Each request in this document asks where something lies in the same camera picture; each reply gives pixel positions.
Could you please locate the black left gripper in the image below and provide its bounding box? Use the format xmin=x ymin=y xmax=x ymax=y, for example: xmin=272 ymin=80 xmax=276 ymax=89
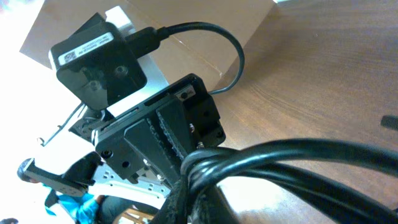
xmin=92 ymin=73 xmax=226 ymax=187

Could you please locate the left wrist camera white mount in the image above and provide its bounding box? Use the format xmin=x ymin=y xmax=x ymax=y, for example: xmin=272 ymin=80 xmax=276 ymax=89
xmin=48 ymin=5 xmax=170 ymax=118

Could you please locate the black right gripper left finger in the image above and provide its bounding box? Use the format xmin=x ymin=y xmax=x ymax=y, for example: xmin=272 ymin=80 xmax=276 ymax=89
xmin=150 ymin=179 xmax=188 ymax=224

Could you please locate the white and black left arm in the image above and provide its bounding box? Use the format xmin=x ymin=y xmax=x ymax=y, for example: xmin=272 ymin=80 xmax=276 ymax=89
xmin=22 ymin=74 xmax=225 ymax=208

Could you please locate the black USB-A cable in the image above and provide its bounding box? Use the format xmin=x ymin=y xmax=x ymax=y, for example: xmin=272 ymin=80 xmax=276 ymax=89
xmin=180 ymin=138 xmax=398 ymax=224

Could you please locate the person in blue jeans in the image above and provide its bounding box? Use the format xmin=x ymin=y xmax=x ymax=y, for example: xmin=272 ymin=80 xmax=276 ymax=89
xmin=17 ymin=157 xmax=156 ymax=224

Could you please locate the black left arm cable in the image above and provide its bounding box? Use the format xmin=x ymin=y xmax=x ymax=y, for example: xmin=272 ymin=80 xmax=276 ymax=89
xmin=124 ymin=21 xmax=246 ymax=96

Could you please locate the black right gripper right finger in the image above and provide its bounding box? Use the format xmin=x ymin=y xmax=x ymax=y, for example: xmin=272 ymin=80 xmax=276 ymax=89
xmin=192 ymin=187 xmax=239 ymax=224

